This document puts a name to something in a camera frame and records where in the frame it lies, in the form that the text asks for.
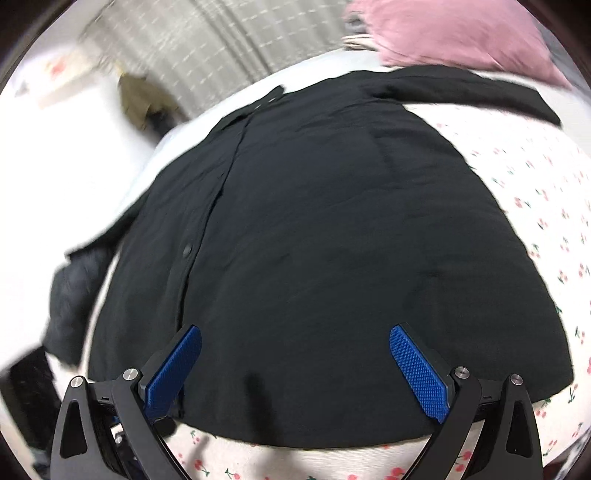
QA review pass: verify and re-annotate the folded striped blanket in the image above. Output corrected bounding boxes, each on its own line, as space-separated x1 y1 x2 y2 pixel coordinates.
342 13 379 51

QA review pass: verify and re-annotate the cherry print bed sheet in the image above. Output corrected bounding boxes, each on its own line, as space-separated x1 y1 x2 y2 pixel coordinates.
151 48 591 480

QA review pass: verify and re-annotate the pink pillow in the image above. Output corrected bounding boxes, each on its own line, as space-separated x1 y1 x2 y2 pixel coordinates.
345 0 571 89

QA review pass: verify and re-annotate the grey patterned curtain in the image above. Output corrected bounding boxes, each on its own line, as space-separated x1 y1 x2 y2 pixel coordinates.
82 0 346 117

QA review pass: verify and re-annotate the large black coat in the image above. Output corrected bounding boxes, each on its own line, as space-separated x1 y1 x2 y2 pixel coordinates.
43 66 573 449

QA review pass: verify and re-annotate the olive green hanging garment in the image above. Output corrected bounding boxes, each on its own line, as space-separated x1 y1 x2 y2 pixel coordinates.
118 74 187 139

